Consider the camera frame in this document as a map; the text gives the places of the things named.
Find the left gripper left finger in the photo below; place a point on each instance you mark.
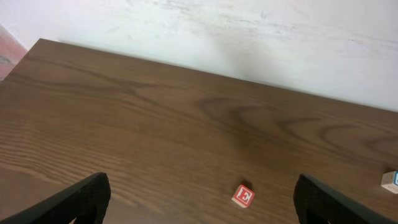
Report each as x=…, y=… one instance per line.
x=84, y=202

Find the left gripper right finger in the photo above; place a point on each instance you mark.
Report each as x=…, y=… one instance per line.
x=316, y=202

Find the red letter E block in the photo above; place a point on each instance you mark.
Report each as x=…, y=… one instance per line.
x=243, y=196

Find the blue letter P block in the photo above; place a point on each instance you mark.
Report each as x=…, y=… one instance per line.
x=389, y=182

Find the red patterned object at edge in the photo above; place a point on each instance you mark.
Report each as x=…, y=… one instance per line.
x=11, y=52

